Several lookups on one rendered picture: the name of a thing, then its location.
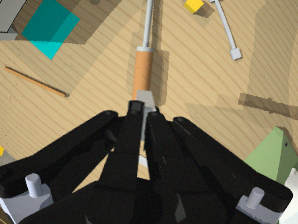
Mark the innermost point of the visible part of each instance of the yellow cube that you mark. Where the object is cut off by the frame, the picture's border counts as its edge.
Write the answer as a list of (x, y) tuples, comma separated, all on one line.
[(193, 5)]

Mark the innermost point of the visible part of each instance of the teal square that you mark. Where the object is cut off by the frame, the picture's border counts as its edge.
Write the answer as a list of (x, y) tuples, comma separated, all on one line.
[(49, 27)]

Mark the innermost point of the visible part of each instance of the wooden handle with grey metal rod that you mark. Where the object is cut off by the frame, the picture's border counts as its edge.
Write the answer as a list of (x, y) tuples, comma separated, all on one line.
[(144, 57)]

